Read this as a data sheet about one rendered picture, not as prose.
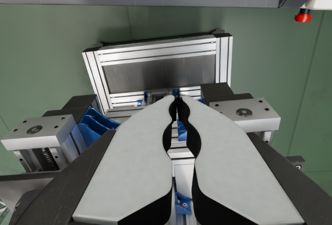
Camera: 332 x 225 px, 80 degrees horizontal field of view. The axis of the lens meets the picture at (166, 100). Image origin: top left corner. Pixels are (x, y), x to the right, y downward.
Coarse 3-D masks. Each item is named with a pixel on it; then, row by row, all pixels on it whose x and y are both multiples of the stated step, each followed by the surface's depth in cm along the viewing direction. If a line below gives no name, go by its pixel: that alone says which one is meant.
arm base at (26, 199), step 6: (30, 192) 47; (36, 192) 47; (24, 198) 46; (30, 198) 46; (18, 204) 46; (24, 204) 45; (18, 210) 45; (24, 210) 44; (12, 216) 46; (18, 216) 44; (12, 222) 43
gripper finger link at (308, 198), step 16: (256, 144) 8; (272, 160) 7; (288, 160) 7; (288, 176) 7; (304, 176) 7; (288, 192) 6; (304, 192) 6; (320, 192) 6; (304, 208) 6; (320, 208) 6; (304, 224) 5; (320, 224) 5
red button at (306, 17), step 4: (300, 8) 49; (304, 8) 48; (300, 12) 49; (304, 12) 49; (308, 12) 49; (296, 16) 50; (300, 16) 49; (304, 16) 48; (308, 16) 48; (296, 20) 50; (300, 20) 50; (304, 20) 49; (308, 20) 49
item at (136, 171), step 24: (168, 96) 11; (144, 120) 9; (168, 120) 9; (120, 144) 8; (144, 144) 8; (168, 144) 10; (120, 168) 7; (144, 168) 7; (168, 168) 7; (96, 192) 6; (120, 192) 6; (144, 192) 6; (168, 192) 6; (72, 216) 5; (96, 216) 5; (120, 216) 5; (144, 216) 6; (168, 216) 7
